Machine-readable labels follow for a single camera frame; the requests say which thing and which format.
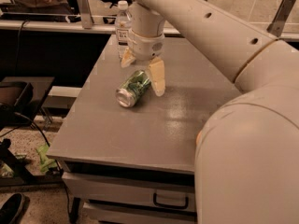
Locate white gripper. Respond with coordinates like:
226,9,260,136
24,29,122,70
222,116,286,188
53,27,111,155
121,2,165,96

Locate green soda can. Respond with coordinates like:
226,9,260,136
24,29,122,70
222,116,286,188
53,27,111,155
116,70,151,107

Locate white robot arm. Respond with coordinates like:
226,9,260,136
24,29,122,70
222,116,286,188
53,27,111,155
135,0,299,224

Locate clear plastic water bottle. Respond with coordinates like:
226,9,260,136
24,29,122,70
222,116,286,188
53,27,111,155
115,0,132,58

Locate black office chair base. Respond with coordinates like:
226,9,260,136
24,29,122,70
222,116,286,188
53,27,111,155
103,0,119,24

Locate orange ball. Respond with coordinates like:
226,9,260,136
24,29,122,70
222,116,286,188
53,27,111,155
196,131,202,145

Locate grey upper drawer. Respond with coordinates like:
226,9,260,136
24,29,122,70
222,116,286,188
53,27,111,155
63,172,196,212

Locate grey drawer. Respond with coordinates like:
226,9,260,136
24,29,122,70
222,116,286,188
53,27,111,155
83,203,197,224
63,172,196,212

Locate green crumpled wrapper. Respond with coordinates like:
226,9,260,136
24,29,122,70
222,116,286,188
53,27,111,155
36,144,57,173

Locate grey lower drawer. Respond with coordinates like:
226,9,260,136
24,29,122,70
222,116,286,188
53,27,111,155
83,203,197,224

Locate black shoe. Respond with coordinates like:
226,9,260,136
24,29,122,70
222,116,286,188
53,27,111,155
0,193,25,224

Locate left metal bracket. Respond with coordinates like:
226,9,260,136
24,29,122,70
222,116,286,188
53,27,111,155
77,0,93,29

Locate black cable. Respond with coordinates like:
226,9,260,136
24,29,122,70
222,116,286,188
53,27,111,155
0,102,72,217

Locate right metal bracket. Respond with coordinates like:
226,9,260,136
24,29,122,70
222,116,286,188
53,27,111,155
267,0,296,37

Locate black drawer handle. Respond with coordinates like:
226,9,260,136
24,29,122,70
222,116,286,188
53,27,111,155
152,193,189,210

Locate grey metal rail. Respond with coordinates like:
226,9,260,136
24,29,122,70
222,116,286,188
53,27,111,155
0,20,299,42

